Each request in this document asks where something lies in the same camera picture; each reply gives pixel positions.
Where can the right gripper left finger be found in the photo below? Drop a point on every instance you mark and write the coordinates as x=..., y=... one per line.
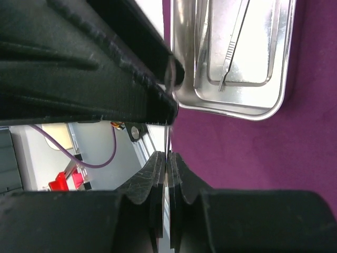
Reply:
x=127, y=219

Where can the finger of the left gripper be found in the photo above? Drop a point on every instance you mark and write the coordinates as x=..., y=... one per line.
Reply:
x=128, y=21
x=60, y=62

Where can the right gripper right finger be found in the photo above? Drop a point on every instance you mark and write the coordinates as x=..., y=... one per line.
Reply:
x=205, y=219

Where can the steel tweezers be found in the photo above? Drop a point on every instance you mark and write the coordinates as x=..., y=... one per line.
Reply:
x=201, y=26
x=169, y=82

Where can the steel instrument tray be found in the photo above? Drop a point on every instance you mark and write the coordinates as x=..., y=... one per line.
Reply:
x=256, y=84

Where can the purple cloth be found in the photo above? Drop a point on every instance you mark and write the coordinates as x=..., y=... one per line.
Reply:
x=296, y=148

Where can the red box in background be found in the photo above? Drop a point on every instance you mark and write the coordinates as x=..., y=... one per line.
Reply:
x=63, y=183

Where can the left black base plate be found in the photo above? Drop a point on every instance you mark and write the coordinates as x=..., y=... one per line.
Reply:
x=136, y=130

